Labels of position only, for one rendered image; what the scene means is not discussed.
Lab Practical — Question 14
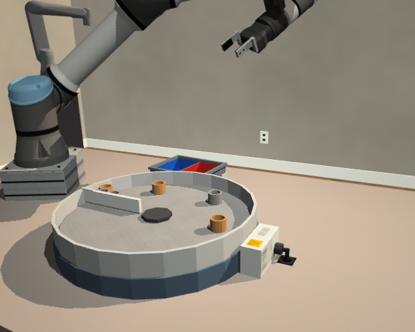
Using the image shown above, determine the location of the bronze bushing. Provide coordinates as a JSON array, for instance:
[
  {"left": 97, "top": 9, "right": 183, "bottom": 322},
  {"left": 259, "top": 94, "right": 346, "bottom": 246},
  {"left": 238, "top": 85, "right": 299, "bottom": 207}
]
[
  {"left": 210, "top": 214, "right": 227, "bottom": 233},
  {"left": 152, "top": 181, "right": 166, "bottom": 195},
  {"left": 99, "top": 184, "right": 113, "bottom": 191}
]

